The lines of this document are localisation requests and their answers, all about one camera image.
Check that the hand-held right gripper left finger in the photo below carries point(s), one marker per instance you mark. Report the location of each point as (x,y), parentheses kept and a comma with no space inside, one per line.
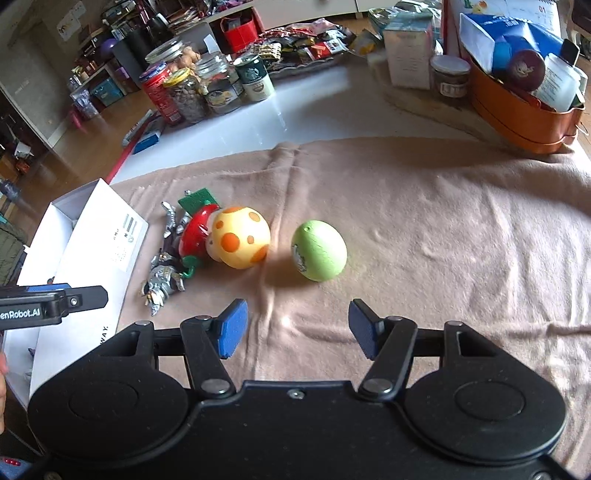
(233,330)

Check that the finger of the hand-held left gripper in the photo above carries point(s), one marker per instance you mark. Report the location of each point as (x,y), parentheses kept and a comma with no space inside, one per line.
(83,300)

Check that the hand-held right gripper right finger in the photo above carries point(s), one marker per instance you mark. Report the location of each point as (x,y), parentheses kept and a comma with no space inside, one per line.
(364,330)

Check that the white cardboard box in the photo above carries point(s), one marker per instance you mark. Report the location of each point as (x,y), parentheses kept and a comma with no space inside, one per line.
(92,258)

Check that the silver robot figure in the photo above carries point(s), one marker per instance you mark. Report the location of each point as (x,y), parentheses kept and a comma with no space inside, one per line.
(161,281)
(174,224)

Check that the green toy egg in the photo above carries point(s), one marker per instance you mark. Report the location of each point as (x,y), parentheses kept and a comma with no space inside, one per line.
(321,251)

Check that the yellow orange-spotted mushroom toy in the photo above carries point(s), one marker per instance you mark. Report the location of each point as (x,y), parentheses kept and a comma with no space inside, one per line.
(240,237)

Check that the red green plant toy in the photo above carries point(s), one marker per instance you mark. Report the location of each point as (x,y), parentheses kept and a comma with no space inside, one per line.
(194,230)

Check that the beige blanket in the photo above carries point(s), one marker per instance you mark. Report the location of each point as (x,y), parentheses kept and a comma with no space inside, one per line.
(438,240)

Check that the red stick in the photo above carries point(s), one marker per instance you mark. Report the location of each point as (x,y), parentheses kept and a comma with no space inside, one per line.
(129,150)

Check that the small blue box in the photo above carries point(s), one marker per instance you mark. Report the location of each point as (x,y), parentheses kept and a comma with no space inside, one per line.
(147,141)

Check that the teal storage box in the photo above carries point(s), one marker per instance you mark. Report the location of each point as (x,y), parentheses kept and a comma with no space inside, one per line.
(107,92)

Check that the red drink can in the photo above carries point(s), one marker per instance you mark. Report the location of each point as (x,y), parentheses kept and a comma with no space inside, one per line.
(159,97)

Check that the yellow-lid jar of seeds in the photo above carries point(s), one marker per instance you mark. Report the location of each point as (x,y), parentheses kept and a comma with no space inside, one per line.
(184,99)

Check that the wooden board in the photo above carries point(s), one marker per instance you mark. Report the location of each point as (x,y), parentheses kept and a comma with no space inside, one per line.
(415,108)

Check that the labelled glass jar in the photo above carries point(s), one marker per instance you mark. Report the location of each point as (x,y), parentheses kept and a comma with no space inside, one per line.
(220,87)

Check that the green white coffee can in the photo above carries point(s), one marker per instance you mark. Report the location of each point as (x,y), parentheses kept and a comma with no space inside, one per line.
(256,78)

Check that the purple ball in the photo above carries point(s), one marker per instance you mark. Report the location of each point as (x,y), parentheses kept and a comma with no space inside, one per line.
(110,47)

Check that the orange metal basket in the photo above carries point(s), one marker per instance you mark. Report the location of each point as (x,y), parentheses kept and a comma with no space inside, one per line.
(517,120)

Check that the large glass jar of nuts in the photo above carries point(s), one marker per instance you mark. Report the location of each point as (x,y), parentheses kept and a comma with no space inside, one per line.
(168,50)

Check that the dark glass jar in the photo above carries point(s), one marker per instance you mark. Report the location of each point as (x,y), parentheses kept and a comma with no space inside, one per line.
(450,78)

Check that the beige carton box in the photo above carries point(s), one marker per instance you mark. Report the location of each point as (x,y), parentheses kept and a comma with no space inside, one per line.
(408,53)

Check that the tray of snack packets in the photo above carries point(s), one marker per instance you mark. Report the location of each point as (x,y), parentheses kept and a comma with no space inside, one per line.
(309,44)

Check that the red gift bag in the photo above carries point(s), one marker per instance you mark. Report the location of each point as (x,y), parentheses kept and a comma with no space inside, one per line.
(240,31)

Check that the maroon ball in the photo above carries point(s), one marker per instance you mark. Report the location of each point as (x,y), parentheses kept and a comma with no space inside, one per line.
(525,69)

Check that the white bottle with black cap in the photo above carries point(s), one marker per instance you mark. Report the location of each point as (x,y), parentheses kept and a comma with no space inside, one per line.
(556,83)

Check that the blue white package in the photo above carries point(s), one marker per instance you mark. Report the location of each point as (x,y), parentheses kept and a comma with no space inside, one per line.
(503,32)

